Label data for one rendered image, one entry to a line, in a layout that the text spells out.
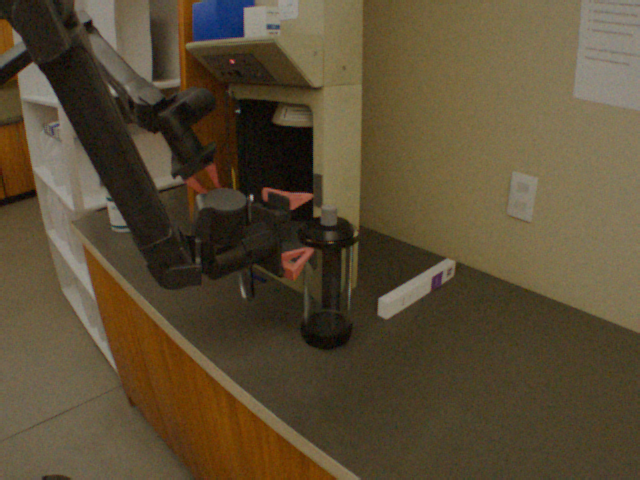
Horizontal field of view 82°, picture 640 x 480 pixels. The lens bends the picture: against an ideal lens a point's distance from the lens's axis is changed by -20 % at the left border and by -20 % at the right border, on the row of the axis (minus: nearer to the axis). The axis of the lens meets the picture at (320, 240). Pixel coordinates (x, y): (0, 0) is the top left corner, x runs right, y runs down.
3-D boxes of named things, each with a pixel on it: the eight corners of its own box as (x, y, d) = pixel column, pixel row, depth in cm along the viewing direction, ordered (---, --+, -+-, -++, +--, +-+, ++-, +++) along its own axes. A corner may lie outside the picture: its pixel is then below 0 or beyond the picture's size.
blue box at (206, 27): (230, 40, 95) (229, 3, 91) (255, 38, 88) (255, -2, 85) (192, 42, 88) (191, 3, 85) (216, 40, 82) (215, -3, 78)
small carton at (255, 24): (259, 37, 83) (259, 9, 80) (280, 36, 81) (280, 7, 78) (244, 37, 79) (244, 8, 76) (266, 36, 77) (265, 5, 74)
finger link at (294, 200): (325, 186, 71) (279, 200, 65) (325, 228, 74) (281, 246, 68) (296, 178, 76) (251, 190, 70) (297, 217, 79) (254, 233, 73)
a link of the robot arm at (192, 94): (138, 125, 86) (134, 93, 79) (176, 98, 92) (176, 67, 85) (176, 151, 84) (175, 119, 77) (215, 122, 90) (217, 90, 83)
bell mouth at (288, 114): (311, 112, 111) (311, 91, 109) (366, 120, 100) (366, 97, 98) (255, 121, 100) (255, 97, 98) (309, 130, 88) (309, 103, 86)
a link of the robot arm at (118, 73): (72, 50, 97) (65, 15, 88) (91, 42, 100) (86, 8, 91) (144, 139, 85) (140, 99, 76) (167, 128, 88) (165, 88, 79)
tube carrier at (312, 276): (339, 311, 96) (343, 216, 87) (362, 338, 87) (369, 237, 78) (291, 321, 92) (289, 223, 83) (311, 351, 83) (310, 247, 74)
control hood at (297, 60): (227, 80, 101) (226, 40, 97) (324, 87, 80) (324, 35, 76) (186, 86, 94) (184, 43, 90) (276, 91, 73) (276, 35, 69)
